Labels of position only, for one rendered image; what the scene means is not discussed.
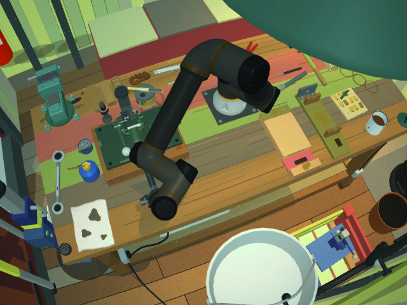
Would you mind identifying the track rack jack body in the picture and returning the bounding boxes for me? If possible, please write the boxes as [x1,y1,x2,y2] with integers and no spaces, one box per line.
[114,106,144,144]

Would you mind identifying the dark round jack column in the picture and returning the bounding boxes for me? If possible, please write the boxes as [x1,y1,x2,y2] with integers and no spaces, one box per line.
[114,86,130,111]

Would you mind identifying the olive lever rack board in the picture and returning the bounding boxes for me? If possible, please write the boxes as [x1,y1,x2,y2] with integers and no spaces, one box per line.
[296,91,352,160]

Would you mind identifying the grey metal bar with clamp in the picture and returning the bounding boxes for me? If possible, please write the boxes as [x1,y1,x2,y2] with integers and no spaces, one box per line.
[139,173,159,208]

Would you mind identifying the grey square mounting plate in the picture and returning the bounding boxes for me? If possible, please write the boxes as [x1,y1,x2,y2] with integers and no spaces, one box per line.
[201,86,259,126]

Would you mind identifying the yellow and grey tin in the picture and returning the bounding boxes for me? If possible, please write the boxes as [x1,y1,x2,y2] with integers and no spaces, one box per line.
[134,83,156,109]

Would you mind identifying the tan board with pink slot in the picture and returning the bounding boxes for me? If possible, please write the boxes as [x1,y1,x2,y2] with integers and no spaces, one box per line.
[258,104,323,177]

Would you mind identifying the steel ruler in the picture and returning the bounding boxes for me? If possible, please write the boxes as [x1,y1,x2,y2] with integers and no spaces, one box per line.
[153,63,182,75]

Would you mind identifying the white bucket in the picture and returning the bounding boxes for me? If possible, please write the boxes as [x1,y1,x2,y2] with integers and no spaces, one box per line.
[205,227,319,305]

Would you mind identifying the wooden block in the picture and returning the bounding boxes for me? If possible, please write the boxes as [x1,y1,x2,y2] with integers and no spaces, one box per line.
[100,76,121,106]

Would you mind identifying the grey chisel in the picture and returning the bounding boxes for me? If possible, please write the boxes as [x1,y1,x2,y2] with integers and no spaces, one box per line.
[275,71,308,92]

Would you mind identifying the red bench seat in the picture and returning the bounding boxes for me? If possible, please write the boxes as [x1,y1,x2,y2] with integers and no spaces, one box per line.
[88,14,266,82]

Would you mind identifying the blue oil can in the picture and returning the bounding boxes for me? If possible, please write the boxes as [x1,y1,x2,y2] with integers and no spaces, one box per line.
[67,160,100,183]

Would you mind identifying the black thin screwdriver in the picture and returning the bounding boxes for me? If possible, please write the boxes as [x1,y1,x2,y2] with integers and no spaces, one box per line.
[275,67,303,78]

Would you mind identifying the grey metal toothed plate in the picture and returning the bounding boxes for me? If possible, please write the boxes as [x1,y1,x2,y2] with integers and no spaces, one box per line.
[296,83,319,99]

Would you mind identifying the white stained cloth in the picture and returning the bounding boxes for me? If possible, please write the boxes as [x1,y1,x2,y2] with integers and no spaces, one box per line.
[70,198,116,254]

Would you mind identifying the grey cushion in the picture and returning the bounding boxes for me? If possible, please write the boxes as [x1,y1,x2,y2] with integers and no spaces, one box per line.
[142,0,217,40]

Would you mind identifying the light green cushion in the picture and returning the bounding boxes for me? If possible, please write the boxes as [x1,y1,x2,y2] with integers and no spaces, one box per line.
[87,5,160,60]

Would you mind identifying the wooden tray of yellow parts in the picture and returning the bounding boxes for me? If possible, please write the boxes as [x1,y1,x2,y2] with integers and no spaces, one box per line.
[329,90,369,121]

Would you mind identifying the teal bench vise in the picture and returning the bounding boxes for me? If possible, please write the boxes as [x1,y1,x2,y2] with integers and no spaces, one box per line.
[27,64,81,128]

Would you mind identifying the large teal dome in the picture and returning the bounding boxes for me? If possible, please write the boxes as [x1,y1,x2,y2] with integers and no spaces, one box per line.
[221,0,407,78]

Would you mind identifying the white enamel mug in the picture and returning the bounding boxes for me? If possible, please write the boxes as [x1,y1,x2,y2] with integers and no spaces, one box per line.
[365,110,389,136]

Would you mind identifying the brown pot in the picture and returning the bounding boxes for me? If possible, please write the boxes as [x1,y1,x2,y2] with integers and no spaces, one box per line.
[368,191,407,235]

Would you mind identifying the black stacked discs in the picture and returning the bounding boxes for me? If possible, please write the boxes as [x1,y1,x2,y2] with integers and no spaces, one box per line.
[389,158,407,195]

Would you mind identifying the black tripod stand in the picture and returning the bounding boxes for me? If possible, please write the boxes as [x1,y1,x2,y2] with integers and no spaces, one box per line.
[315,234,407,297]

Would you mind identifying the red fire extinguisher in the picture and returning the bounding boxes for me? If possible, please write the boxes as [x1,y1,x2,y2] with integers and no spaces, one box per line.
[0,29,14,67]

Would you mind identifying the wooden handled brush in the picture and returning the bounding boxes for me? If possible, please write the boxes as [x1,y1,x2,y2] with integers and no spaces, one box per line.
[127,86,163,94]

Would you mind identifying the green jack base plate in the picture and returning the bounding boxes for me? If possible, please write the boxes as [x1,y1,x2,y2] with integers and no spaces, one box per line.
[92,105,184,170]

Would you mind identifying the brown chain hook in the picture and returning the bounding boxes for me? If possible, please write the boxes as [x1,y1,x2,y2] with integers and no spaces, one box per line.
[128,72,151,86]

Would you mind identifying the red and black button post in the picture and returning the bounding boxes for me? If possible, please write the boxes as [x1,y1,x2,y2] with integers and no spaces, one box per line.
[99,101,113,124]

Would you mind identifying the white socket with black cable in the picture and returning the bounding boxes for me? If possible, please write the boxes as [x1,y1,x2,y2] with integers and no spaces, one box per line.
[116,236,208,305]

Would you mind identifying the green and wood handled hammer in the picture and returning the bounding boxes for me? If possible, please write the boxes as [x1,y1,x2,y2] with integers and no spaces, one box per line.
[300,50,329,87]

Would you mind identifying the silver ring spanner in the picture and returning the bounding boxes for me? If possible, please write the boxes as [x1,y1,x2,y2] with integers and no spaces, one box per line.
[52,150,65,214]

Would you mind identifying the blue vise on red frame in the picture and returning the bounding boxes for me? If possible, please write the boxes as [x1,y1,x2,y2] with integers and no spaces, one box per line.
[289,204,373,281]

